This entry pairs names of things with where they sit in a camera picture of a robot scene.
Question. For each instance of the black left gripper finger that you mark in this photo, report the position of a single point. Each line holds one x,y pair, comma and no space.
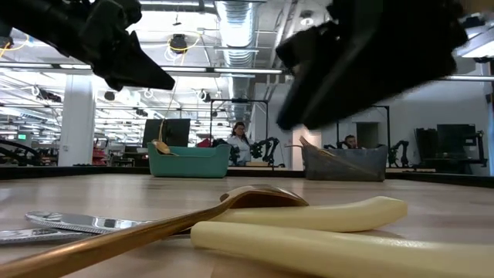
139,69

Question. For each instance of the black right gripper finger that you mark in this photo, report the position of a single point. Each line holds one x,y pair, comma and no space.
312,46
332,96

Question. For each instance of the gold fork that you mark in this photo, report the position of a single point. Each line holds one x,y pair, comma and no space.
308,143
294,146

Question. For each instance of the gold spoon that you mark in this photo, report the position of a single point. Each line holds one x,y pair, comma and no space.
162,147
270,199

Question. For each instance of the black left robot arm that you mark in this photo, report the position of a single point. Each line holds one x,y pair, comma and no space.
31,19

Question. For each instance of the person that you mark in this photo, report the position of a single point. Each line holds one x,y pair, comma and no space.
239,144
350,141

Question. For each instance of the black monitor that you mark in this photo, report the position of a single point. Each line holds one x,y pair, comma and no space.
173,133

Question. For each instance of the grey plastic bin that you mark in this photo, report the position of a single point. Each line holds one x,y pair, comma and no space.
347,168

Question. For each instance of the white column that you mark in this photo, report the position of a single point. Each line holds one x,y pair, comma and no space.
77,123

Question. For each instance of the red object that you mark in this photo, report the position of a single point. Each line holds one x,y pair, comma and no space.
204,143

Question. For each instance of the black equipment rack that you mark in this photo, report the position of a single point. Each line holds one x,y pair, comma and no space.
455,139

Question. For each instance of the teal plastic bin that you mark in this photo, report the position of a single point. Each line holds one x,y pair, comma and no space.
193,164

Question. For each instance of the green exit sign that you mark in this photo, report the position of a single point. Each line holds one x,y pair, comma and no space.
22,136

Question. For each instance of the black ceiling dome camera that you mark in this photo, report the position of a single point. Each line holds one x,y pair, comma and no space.
178,43

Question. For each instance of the black stand frame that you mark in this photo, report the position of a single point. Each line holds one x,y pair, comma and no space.
382,108
239,100

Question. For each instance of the silver spiral ceiling duct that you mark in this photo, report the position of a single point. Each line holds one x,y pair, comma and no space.
236,31

